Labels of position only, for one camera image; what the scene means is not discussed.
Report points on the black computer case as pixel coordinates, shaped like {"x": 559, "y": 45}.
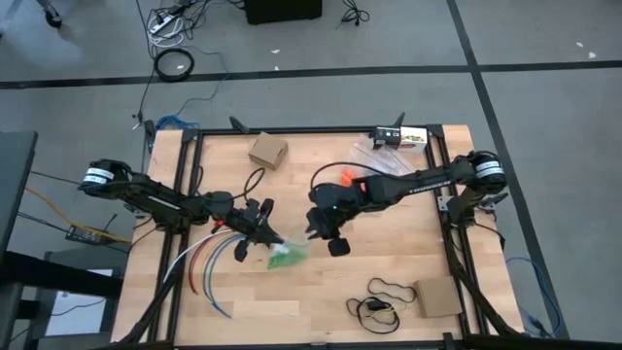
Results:
{"x": 282, "y": 10}

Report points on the clear plastic zip bag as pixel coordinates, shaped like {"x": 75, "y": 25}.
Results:
{"x": 384, "y": 153}
{"x": 364, "y": 177}
{"x": 296, "y": 238}

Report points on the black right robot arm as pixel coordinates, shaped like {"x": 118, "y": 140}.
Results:
{"x": 427, "y": 184}

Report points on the black labelled box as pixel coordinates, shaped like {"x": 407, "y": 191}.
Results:
{"x": 386, "y": 136}

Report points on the white power strip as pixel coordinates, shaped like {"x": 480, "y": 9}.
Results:
{"x": 165, "y": 24}

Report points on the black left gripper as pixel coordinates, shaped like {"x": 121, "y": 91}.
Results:
{"x": 245, "y": 219}

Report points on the black side desk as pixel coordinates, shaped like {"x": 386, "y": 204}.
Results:
{"x": 17, "y": 185}

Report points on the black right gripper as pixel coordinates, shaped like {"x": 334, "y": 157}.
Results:
{"x": 337, "y": 204}

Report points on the flat brown cardboard box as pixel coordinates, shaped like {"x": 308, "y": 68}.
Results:
{"x": 437, "y": 296}

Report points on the small black floor device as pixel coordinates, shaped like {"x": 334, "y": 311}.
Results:
{"x": 85, "y": 234}

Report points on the small brown cardboard box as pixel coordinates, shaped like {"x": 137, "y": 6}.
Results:
{"x": 267, "y": 148}

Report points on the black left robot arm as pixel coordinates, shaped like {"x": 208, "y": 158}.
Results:
{"x": 160, "y": 201}

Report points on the green rubber band pile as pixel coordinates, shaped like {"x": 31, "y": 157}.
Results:
{"x": 289, "y": 260}

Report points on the black aluminium rig frame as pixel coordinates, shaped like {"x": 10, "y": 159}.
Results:
{"x": 311, "y": 130}

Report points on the red tape strip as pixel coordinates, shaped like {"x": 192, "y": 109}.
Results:
{"x": 217, "y": 224}

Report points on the orange rubber band pile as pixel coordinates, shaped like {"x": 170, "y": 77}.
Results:
{"x": 347, "y": 177}

